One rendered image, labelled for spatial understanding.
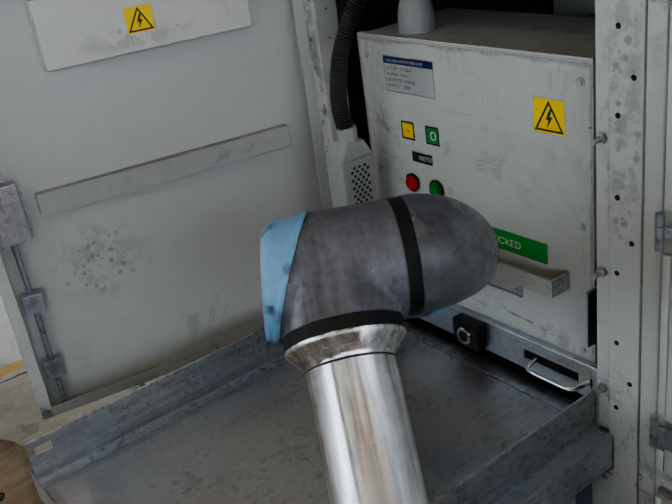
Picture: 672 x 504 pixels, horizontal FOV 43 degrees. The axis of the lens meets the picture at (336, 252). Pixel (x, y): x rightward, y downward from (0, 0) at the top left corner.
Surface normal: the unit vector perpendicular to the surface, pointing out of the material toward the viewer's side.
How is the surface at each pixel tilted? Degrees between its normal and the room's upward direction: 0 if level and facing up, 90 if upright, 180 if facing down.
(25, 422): 0
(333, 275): 46
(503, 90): 90
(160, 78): 90
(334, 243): 41
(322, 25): 90
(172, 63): 90
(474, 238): 69
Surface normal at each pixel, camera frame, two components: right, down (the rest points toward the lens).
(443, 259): 0.34, 0.12
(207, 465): -0.14, -0.90
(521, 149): -0.78, 0.36
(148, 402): 0.61, 0.26
